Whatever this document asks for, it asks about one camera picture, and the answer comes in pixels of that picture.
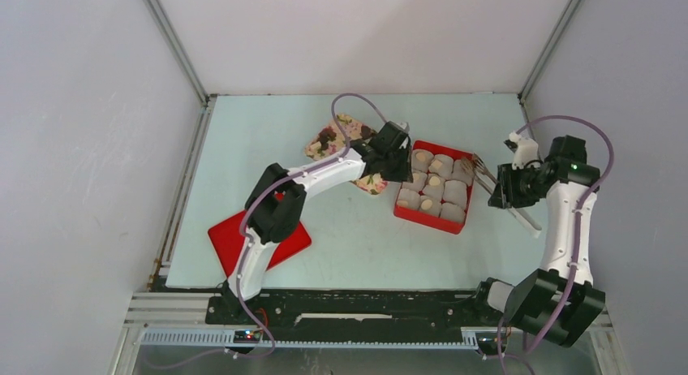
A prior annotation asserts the steel tongs white handle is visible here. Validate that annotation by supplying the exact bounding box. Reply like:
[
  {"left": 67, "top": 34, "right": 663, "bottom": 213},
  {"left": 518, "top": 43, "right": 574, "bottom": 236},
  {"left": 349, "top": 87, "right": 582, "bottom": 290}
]
[{"left": 461, "top": 153, "right": 543, "bottom": 239}]

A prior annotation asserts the red chocolate box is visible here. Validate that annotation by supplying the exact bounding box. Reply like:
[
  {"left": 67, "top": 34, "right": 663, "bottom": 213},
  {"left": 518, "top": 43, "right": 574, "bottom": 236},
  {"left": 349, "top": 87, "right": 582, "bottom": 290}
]
[{"left": 393, "top": 140, "right": 475, "bottom": 235}]

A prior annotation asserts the red box lid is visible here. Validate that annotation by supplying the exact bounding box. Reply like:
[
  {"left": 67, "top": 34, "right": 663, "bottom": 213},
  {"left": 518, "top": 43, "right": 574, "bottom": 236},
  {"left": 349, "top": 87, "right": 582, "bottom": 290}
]
[{"left": 208, "top": 209, "right": 312, "bottom": 278}]

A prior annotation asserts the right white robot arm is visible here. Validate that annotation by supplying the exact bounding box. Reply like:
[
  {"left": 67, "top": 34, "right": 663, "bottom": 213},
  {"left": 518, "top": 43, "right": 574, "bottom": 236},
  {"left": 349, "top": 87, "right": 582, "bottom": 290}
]
[{"left": 471, "top": 132, "right": 605, "bottom": 347}]

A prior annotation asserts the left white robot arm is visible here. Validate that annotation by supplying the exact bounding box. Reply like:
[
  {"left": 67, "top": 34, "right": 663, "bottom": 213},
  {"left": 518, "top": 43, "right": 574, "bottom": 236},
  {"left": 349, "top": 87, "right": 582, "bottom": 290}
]
[{"left": 225, "top": 121, "right": 411, "bottom": 324}]

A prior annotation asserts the dark chocolate on tray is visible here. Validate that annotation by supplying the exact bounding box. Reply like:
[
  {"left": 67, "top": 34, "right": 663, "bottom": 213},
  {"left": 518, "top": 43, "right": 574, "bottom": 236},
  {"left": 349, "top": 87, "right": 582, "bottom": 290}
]
[{"left": 316, "top": 127, "right": 338, "bottom": 152}]

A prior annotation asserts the floral serving tray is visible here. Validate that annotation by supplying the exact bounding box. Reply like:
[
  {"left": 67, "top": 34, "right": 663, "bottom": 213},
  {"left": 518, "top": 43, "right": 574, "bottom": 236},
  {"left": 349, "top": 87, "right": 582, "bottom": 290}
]
[{"left": 304, "top": 113, "right": 389, "bottom": 196}]

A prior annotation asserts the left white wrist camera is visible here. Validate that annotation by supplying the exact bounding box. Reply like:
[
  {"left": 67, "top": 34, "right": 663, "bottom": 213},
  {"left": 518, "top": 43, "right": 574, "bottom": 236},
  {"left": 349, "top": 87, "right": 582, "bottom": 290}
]
[{"left": 396, "top": 122, "right": 410, "bottom": 135}]

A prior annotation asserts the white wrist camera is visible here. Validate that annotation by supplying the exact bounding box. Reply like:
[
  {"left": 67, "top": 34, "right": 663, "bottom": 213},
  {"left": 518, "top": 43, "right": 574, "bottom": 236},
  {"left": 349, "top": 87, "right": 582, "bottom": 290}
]
[
  {"left": 396, "top": 122, "right": 410, "bottom": 135},
  {"left": 505, "top": 131, "right": 540, "bottom": 170}
]

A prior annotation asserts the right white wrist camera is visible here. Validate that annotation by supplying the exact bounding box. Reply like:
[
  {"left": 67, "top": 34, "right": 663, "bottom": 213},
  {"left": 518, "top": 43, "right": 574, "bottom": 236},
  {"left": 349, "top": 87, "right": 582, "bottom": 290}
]
[{"left": 505, "top": 131, "right": 540, "bottom": 170}]

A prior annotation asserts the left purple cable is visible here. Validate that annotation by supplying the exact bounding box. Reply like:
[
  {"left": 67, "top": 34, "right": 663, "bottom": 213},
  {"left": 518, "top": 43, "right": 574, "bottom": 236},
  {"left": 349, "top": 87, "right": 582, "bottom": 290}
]
[{"left": 142, "top": 93, "right": 389, "bottom": 371}]

